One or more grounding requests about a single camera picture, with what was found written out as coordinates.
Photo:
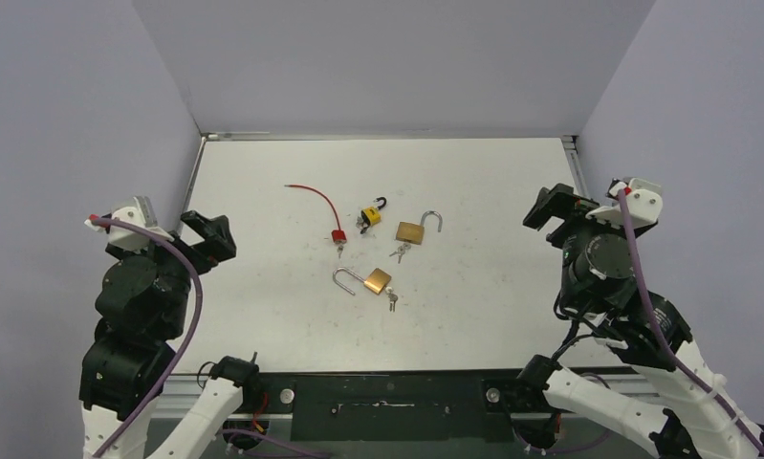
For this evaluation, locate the brass padlock long shackle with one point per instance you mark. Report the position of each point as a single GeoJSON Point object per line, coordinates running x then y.
{"type": "Point", "coordinates": [376, 282]}

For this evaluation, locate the brass padlock short shackle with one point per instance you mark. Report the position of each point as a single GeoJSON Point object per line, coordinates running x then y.
{"type": "Point", "coordinates": [412, 233]}

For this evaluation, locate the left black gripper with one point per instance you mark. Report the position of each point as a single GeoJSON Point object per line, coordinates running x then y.
{"type": "Point", "coordinates": [218, 241]}

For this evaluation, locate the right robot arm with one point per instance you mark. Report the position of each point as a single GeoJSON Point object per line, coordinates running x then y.
{"type": "Point", "coordinates": [602, 287]}

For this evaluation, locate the yellow black padlock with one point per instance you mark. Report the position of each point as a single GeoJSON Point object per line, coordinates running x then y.
{"type": "Point", "coordinates": [372, 214]}

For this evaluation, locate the keys of yellow padlock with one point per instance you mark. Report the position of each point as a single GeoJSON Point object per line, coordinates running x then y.
{"type": "Point", "coordinates": [362, 226]}

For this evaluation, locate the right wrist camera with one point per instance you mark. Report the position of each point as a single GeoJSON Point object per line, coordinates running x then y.
{"type": "Point", "coordinates": [637, 198]}

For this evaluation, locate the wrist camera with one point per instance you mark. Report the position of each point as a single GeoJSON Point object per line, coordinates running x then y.
{"type": "Point", "coordinates": [637, 198]}
{"type": "Point", "coordinates": [138, 212]}

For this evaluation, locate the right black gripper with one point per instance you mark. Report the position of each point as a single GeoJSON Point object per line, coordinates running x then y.
{"type": "Point", "coordinates": [559, 216]}

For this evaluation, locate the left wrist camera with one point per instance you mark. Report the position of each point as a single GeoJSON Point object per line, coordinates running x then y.
{"type": "Point", "coordinates": [138, 212]}

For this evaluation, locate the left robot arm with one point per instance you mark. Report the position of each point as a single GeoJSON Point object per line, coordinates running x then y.
{"type": "Point", "coordinates": [150, 305]}

